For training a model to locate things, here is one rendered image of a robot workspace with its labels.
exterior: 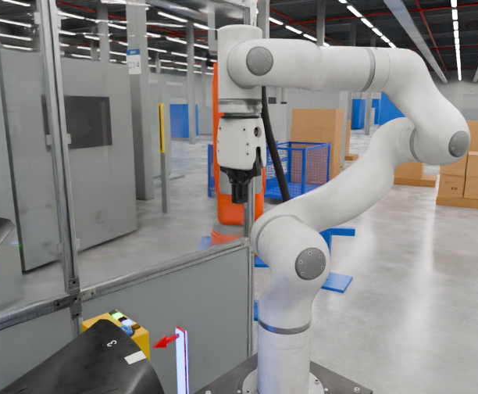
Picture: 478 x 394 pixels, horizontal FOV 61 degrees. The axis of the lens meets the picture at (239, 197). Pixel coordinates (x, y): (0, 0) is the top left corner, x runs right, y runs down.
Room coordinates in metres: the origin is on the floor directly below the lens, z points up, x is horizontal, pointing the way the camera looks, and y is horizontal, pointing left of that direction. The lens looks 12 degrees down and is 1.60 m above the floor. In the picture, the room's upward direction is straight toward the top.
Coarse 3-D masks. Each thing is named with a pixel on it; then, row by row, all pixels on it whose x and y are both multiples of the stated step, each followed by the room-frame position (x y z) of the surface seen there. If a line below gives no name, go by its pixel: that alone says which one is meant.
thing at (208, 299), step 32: (224, 256) 1.74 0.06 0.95; (128, 288) 1.40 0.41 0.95; (160, 288) 1.50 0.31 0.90; (192, 288) 1.61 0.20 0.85; (224, 288) 1.74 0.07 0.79; (32, 320) 1.17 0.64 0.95; (64, 320) 1.24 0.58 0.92; (160, 320) 1.50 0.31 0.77; (192, 320) 1.61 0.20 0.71; (224, 320) 1.74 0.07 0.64; (0, 352) 1.10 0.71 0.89; (32, 352) 1.16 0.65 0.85; (160, 352) 1.49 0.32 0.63; (192, 352) 1.61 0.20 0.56; (224, 352) 1.74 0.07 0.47; (0, 384) 1.09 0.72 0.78; (192, 384) 1.60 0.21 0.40
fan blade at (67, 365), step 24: (96, 336) 0.65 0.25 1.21; (120, 336) 0.66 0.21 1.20; (48, 360) 0.60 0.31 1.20; (72, 360) 0.60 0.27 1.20; (96, 360) 0.60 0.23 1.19; (120, 360) 0.61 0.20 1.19; (144, 360) 0.62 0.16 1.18; (24, 384) 0.55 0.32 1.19; (48, 384) 0.54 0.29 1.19; (72, 384) 0.55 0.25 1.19; (96, 384) 0.55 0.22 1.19; (120, 384) 0.56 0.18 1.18; (144, 384) 0.58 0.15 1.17
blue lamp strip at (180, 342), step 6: (180, 336) 0.70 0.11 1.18; (180, 342) 0.70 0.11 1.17; (180, 348) 0.70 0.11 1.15; (180, 354) 0.70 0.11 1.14; (180, 360) 0.70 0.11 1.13; (180, 366) 0.70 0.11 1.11; (180, 372) 0.70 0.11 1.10; (180, 378) 0.70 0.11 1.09; (180, 384) 0.70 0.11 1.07; (180, 390) 0.70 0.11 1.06
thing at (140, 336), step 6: (96, 318) 0.96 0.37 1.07; (102, 318) 0.96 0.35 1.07; (108, 318) 0.96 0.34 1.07; (114, 318) 0.96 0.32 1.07; (84, 324) 0.93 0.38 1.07; (90, 324) 0.93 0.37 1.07; (120, 324) 0.93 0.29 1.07; (132, 324) 0.93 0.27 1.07; (84, 330) 0.93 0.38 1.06; (132, 330) 0.90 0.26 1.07; (138, 330) 0.90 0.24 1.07; (144, 330) 0.90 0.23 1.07; (132, 336) 0.88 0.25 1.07; (138, 336) 0.88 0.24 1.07; (144, 336) 0.89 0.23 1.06; (138, 342) 0.88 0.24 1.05; (144, 342) 0.89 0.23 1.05; (144, 348) 0.89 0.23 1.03
